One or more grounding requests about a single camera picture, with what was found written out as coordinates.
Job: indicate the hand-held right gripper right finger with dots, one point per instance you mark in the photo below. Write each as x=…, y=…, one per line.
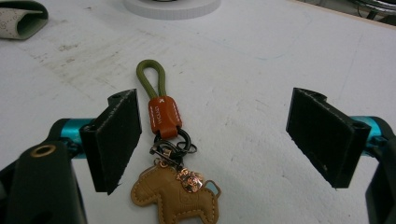
x=327, y=140

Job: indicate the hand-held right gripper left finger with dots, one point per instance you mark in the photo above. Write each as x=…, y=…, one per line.
x=112, y=143

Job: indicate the white round base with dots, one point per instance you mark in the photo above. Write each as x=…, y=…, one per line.
x=172, y=7

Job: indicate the green lined pouch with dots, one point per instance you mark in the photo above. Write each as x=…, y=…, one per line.
x=21, y=18

